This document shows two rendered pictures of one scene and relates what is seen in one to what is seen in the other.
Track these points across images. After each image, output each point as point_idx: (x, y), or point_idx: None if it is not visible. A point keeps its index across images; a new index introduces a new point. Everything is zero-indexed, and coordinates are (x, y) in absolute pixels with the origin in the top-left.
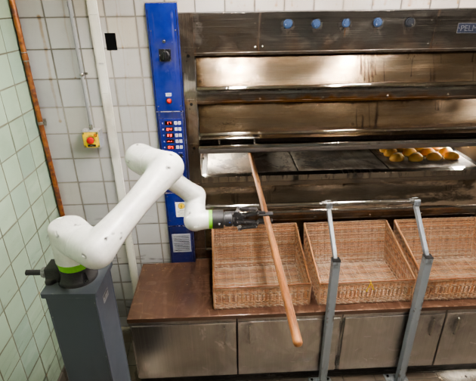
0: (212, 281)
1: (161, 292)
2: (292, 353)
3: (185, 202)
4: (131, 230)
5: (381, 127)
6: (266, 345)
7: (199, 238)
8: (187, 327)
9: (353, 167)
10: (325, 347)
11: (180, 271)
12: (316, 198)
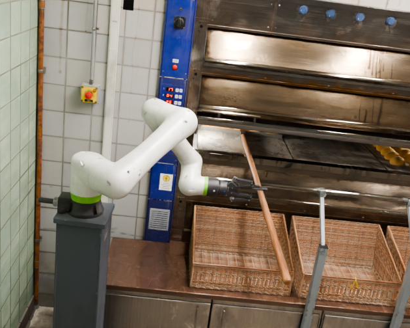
0: (192, 256)
1: (133, 265)
2: None
3: (182, 166)
4: (147, 171)
5: (383, 124)
6: None
7: (178, 217)
8: (159, 302)
9: (351, 164)
10: None
11: (154, 249)
12: None
